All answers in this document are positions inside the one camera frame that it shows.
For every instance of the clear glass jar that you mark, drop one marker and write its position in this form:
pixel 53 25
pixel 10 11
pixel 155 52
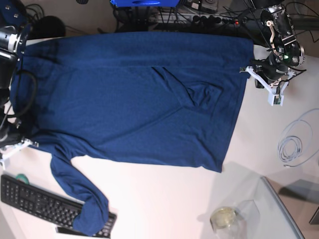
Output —
pixel 224 223

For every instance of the black computer keyboard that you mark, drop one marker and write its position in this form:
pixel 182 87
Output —
pixel 41 204

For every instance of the blue box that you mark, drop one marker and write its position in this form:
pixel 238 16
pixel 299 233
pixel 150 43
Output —
pixel 133 3

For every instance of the green tape roll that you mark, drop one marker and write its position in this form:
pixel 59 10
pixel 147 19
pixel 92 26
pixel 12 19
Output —
pixel 22 178

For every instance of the white power strip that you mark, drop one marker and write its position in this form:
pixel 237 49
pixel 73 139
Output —
pixel 188 18

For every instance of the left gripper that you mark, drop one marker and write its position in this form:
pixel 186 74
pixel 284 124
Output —
pixel 271 69

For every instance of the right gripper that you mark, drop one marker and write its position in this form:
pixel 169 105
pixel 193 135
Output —
pixel 13 137

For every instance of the dark blue t-shirt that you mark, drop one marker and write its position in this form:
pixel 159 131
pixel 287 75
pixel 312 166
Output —
pixel 163 98

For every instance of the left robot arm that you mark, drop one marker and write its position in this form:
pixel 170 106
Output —
pixel 286 54

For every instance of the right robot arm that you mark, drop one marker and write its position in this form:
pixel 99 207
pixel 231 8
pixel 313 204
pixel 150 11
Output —
pixel 14 30

